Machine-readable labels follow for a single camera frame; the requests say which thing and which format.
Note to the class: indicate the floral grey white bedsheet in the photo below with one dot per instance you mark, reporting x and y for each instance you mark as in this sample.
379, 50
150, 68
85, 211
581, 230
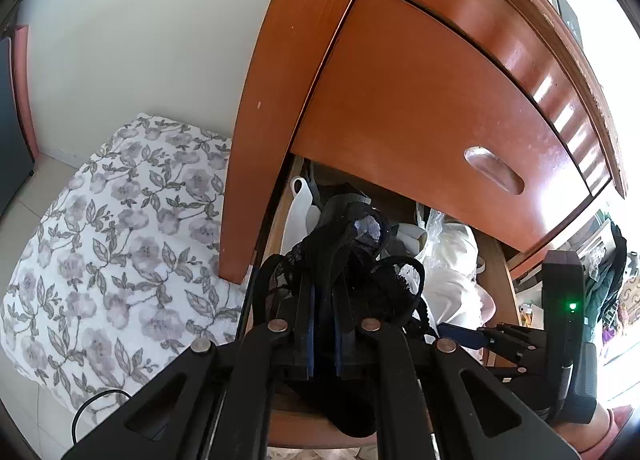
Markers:
121, 274

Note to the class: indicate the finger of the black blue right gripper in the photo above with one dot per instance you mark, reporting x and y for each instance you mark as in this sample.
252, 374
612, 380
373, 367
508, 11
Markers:
472, 412

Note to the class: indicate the closed upper wooden drawer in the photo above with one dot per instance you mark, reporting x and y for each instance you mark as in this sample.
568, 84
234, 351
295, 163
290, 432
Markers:
409, 105

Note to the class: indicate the black lace garment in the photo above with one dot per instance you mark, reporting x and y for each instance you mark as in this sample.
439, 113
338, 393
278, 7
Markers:
325, 286

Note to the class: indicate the orange wooden nightstand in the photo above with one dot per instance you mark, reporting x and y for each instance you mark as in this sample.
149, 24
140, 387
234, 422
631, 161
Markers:
525, 39

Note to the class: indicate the teal hanging clothes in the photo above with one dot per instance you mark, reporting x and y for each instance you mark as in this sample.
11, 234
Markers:
600, 294

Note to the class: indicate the white lace garment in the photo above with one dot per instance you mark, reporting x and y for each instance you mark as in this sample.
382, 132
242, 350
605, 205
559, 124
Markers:
450, 259

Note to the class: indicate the person's right hand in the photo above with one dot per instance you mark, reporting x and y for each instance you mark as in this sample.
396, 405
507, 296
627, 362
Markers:
592, 440

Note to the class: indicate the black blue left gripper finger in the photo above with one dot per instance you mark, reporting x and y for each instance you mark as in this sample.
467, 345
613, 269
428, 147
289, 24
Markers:
212, 402

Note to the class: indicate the black smartphone on stand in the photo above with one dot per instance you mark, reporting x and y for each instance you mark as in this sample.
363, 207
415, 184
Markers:
569, 18

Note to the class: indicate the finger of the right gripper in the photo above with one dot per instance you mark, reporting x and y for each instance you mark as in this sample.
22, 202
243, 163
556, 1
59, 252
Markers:
465, 336
510, 362

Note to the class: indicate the white cloth in drawer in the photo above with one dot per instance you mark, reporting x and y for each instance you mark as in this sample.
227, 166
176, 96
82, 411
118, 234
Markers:
303, 216

